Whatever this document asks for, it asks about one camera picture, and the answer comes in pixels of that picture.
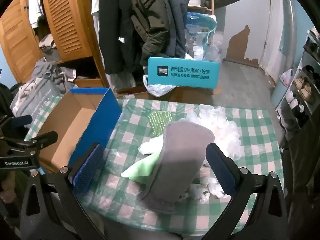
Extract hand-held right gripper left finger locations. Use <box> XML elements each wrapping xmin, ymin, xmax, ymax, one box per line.
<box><xmin>20</xmin><ymin>142</ymin><xmax>105</xmax><ymax>240</ymax></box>

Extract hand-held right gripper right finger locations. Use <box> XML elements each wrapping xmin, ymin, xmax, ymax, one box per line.
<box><xmin>200</xmin><ymin>142</ymin><xmax>288</xmax><ymax>240</ymax></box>

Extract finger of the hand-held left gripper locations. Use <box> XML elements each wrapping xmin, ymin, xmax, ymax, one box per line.
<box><xmin>0</xmin><ymin>131</ymin><xmax>59</xmax><ymax>155</ymax></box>
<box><xmin>0</xmin><ymin>114</ymin><xmax>33</xmax><ymax>130</ymax></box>

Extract white mesh bath sponge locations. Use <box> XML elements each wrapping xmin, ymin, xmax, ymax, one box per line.
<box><xmin>187</xmin><ymin>104</ymin><xmax>242</xmax><ymax>161</ymax></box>

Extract grey microfiber cloth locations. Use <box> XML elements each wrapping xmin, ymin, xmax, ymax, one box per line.
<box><xmin>137</xmin><ymin>121</ymin><xmax>215</xmax><ymax>213</ymax></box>

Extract blue cardboard box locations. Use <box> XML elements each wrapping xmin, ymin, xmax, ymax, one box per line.
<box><xmin>32</xmin><ymin>87</ymin><xmax>123</xmax><ymax>174</ymax></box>

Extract crumpled white plastic bag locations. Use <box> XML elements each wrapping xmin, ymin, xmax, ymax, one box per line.
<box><xmin>139</xmin><ymin>139</ymin><xmax>163</xmax><ymax>156</ymax></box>
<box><xmin>185</xmin><ymin>175</ymin><xmax>225</xmax><ymax>203</ymax></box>

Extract grey printed bag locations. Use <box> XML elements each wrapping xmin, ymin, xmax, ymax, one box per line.
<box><xmin>17</xmin><ymin>77</ymin><xmax>63</xmax><ymax>121</ymax></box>

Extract green checked tablecloth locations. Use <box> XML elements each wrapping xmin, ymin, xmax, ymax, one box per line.
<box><xmin>25</xmin><ymin>95</ymin><xmax>284</xmax><ymax>235</ymax></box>

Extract light green cloth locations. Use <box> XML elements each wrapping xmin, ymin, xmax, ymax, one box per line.
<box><xmin>121</xmin><ymin>132</ymin><xmax>165</xmax><ymax>183</ymax></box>

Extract pile of grey clothes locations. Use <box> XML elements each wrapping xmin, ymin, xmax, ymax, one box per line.
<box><xmin>32</xmin><ymin>57</ymin><xmax>76</xmax><ymax>93</ymax></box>

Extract green glittery scrub sponge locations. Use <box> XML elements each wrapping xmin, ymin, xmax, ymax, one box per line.
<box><xmin>148</xmin><ymin>111</ymin><xmax>173</xmax><ymax>137</ymax></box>

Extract dark cloth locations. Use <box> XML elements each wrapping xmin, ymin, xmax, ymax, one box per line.
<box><xmin>285</xmin><ymin>115</ymin><xmax>320</xmax><ymax>240</ymax></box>

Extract light blue bin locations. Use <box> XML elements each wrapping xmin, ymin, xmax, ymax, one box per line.
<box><xmin>271</xmin><ymin>80</ymin><xmax>291</xmax><ymax>108</ymax></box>

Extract wooden louvred wardrobe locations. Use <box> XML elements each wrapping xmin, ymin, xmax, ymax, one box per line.
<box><xmin>0</xmin><ymin>0</ymin><xmax>110</xmax><ymax>88</ymax></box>

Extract teal printed box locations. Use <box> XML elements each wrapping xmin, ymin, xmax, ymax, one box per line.
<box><xmin>147</xmin><ymin>57</ymin><xmax>220</xmax><ymax>90</ymax></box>

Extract white bin bag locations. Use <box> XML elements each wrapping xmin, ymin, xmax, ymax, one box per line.
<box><xmin>279</xmin><ymin>69</ymin><xmax>294</xmax><ymax>86</ymax></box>

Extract shoe rack with shoes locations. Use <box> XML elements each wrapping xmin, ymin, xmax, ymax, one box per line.
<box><xmin>275</xmin><ymin>27</ymin><xmax>320</xmax><ymax>131</ymax></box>

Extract white hanging shirt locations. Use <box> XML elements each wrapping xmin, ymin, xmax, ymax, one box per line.
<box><xmin>82</xmin><ymin>0</ymin><xmax>103</xmax><ymax>43</ymax></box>

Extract blue clear plastic bag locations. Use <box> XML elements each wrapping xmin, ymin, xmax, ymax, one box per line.
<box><xmin>185</xmin><ymin>12</ymin><xmax>218</xmax><ymax>61</ymax></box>

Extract olive hanging jacket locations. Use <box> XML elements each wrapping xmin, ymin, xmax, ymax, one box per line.
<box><xmin>129</xmin><ymin>0</ymin><xmax>173</xmax><ymax>67</ymax></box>

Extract dark grey hanging coat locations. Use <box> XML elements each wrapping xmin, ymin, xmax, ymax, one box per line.
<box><xmin>160</xmin><ymin>0</ymin><xmax>191</xmax><ymax>58</ymax></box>

